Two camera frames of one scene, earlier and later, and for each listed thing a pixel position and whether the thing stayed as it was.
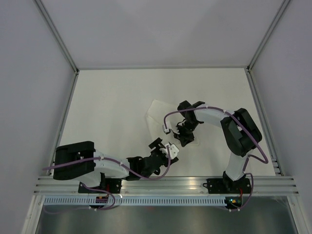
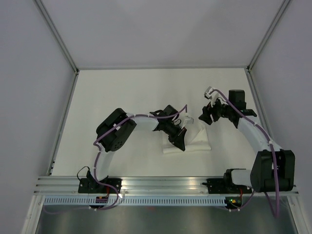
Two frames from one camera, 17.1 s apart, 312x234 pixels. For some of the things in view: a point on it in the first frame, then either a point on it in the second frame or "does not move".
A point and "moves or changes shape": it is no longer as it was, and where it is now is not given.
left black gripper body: (158, 145) to (172, 132)
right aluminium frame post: (271, 29) does not move
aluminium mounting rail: (172, 185) does not move
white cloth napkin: (155, 114) moves or changes shape
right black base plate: (226, 185) does not move
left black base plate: (111, 185) does not move
